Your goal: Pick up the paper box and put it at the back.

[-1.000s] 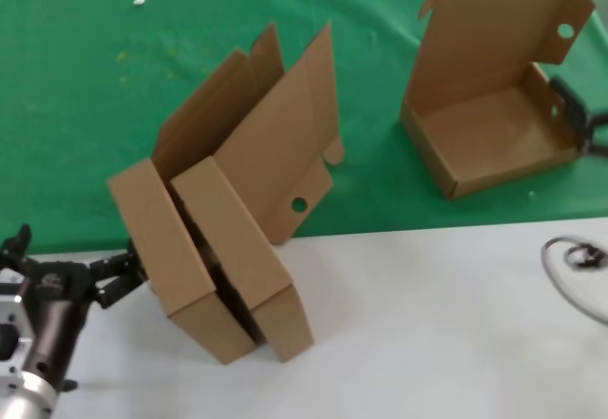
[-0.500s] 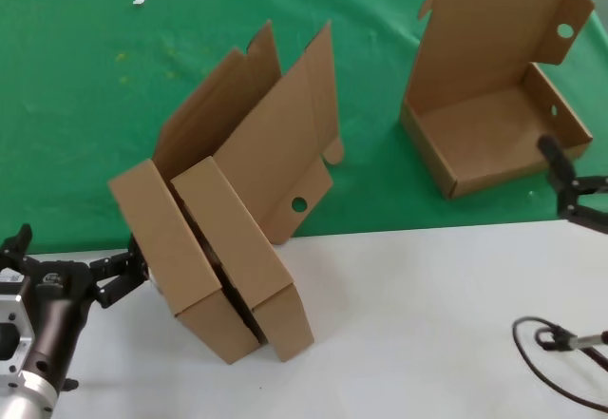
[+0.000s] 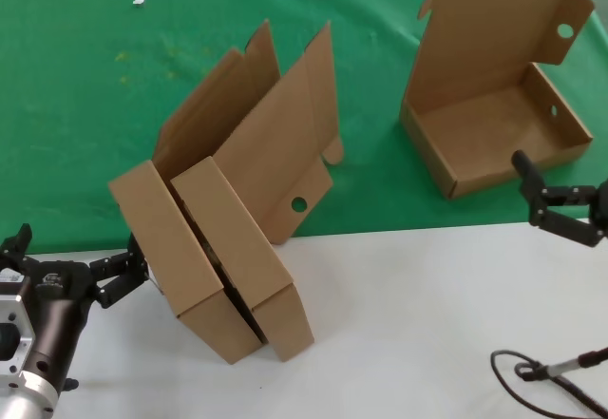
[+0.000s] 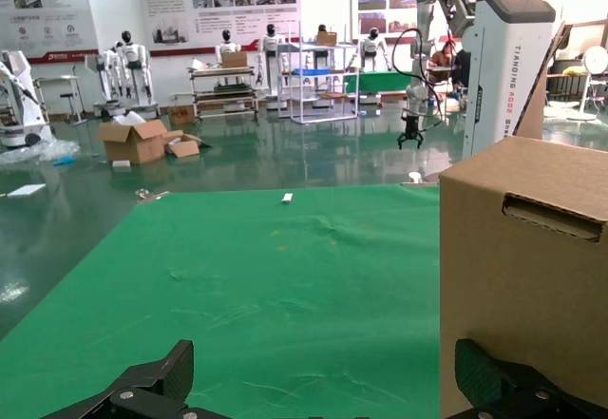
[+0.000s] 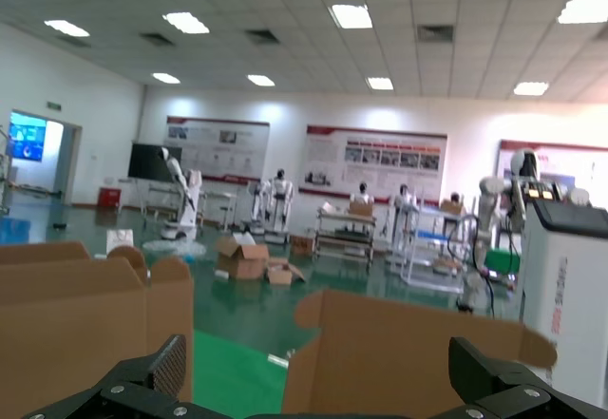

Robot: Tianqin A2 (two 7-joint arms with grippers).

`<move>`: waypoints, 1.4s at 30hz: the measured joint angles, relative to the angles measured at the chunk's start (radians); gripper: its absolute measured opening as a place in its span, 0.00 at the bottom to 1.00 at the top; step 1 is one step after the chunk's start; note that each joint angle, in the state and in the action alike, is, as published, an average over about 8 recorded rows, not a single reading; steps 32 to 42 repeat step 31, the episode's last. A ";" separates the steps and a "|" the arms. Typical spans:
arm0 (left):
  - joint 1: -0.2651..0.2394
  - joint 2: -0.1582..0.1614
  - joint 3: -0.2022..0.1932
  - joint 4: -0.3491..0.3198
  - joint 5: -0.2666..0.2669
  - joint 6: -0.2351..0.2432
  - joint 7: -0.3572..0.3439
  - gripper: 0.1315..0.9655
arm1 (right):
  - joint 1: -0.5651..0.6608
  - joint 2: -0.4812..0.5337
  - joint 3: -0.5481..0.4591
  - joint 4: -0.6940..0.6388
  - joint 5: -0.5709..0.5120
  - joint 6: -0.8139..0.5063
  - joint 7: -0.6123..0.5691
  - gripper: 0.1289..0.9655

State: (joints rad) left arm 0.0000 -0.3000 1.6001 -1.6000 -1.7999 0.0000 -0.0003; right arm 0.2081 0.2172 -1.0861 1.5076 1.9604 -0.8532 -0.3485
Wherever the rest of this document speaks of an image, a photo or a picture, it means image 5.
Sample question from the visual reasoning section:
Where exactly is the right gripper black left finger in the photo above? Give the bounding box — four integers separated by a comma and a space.
21, 334, 224, 419

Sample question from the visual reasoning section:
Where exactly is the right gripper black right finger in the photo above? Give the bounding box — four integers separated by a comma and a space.
427, 336, 608, 419

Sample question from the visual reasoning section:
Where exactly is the large brown cardboard box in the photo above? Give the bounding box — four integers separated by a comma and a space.
0, 240, 195, 415

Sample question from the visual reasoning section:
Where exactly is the large open cardboard box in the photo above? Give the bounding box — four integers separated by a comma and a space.
215, 232, 272, 281

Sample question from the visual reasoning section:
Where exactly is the small flat open cardboard box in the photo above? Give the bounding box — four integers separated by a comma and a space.
265, 257, 307, 287

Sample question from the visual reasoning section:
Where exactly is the cardboard box on rack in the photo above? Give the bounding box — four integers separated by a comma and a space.
440, 198, 466, 218

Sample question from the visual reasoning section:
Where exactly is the closed printed cardboard box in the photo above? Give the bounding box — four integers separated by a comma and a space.
289, 234, 316, 257

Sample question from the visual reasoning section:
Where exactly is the cardboard box on cart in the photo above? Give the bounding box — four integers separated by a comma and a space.
347, 200, 376, 218

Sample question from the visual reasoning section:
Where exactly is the black background robot gripper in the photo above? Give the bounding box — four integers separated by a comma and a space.
456, 290, 477, 315

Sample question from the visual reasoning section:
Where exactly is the green table cloth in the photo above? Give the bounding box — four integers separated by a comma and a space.
191, 329, 292, 419

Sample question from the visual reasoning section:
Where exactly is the white Tianqing robot torso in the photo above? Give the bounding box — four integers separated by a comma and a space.
507, 176, 608, 409

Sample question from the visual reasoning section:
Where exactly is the green covered table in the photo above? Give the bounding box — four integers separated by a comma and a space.
484, 247, 523, 275

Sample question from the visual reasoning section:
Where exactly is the clear plastic wrap pile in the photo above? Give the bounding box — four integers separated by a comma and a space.
142, 238, 208, 258

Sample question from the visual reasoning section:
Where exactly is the white paper bag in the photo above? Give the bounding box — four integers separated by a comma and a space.
105, 229, 136, 256

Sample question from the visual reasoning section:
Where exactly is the white leaning wheeled robot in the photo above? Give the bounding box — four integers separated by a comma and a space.
158, 146, 206, 242

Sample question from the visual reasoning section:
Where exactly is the red cabinet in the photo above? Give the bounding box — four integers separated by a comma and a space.
97, 186, 122, 209

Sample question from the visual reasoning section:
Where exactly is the blue crate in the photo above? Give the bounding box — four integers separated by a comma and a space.
0, 216, 32, 245

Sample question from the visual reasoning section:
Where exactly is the metal shelf cart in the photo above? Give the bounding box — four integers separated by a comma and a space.
313, 209, 379, 269

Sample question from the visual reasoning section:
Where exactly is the white background robot head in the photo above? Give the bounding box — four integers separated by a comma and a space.
509, 148, 542, 181

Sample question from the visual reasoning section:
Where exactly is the black board screen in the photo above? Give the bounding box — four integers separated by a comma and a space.
127, 142, 183, 184

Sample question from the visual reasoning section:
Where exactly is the blue display screen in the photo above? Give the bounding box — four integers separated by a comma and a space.
6, 111, 48, 163

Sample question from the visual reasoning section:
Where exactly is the dark ceiling air vent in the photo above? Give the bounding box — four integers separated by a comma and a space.
416, 24, 455, 43
139, 31, 175, 48
243, 29, 282, 46

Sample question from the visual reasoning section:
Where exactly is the white tube frame rack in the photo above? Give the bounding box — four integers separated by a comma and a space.
400, 199, 472, 295

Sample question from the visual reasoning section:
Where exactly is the wall poster with large photos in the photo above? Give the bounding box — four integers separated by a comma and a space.
496, 139, 608, 209

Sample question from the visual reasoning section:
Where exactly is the wall poster with red icons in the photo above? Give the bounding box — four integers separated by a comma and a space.
165, 115, 271, 185

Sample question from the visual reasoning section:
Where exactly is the wall poster with photo row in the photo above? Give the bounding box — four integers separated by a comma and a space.
298, 124, 448, 206

